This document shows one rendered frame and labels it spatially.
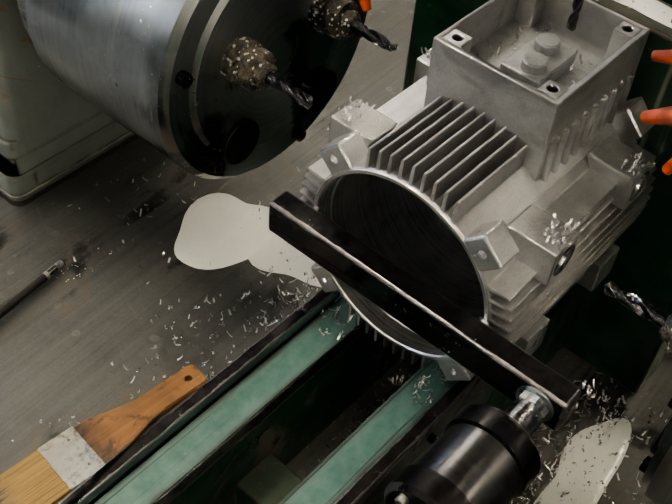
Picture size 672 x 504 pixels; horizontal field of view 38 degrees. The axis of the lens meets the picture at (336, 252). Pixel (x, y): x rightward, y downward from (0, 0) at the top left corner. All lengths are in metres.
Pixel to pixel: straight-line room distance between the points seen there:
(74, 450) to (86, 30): 0.34
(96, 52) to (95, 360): 0.28
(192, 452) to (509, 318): 0.24
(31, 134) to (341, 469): 0.48
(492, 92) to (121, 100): 0.30
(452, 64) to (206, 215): 0.42
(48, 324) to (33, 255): 0.09
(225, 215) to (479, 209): 0.43
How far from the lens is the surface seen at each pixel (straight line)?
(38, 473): 0.85
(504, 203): 0.66
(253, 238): 1.00
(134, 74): 0.77
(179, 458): 0.71
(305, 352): 0.76
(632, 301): 0.65
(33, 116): 1.01
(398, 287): 0.66
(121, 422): 0.87
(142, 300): 0.96
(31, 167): 1.04
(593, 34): 0.76
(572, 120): 0.68
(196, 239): 1.00
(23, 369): 0.92
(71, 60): 0.84
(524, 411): 0.63
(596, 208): 0.71
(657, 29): 0.74
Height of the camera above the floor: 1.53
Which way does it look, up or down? 47 degrees down
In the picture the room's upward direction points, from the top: 5 degrees clockwise
